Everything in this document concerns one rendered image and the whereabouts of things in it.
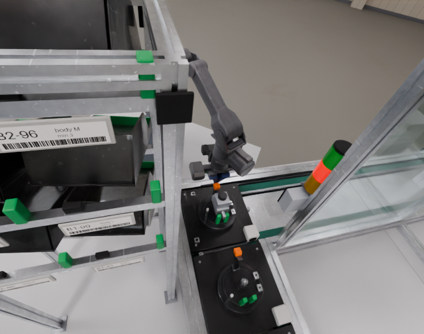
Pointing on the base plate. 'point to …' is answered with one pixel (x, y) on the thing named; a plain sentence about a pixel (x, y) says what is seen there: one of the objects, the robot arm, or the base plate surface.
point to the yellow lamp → (311, 185)
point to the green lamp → (331, 158)
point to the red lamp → (320, 172)
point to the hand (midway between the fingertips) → (216, 176)
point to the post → (367, 143)
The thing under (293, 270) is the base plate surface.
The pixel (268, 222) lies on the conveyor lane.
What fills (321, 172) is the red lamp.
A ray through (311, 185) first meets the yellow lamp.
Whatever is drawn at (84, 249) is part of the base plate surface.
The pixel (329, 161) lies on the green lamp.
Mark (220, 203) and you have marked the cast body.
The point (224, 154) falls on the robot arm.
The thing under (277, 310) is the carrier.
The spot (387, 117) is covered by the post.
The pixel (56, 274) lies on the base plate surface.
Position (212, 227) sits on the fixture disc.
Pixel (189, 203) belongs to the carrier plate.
